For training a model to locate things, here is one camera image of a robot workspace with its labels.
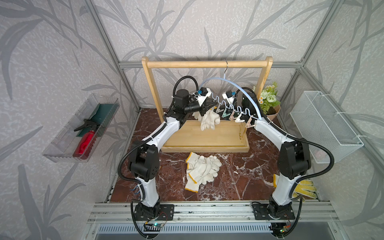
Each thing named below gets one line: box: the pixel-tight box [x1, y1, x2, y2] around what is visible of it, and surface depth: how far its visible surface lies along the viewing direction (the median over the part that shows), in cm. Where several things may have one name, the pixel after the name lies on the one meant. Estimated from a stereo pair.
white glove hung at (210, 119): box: [200, 107, 221, 131], surface depth 90 cm
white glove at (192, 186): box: [184, 174, 208, 193], surface depth 83 cm
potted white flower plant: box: [258, 82, 281, 120], surface depth 86 cm
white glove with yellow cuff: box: [185, 152, 222, 185], surface depth 87 cm
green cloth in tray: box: [76, 103, 119, 138], surface depth 68 cm
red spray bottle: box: [72, 119, 100, 160], surface depth 60 cm
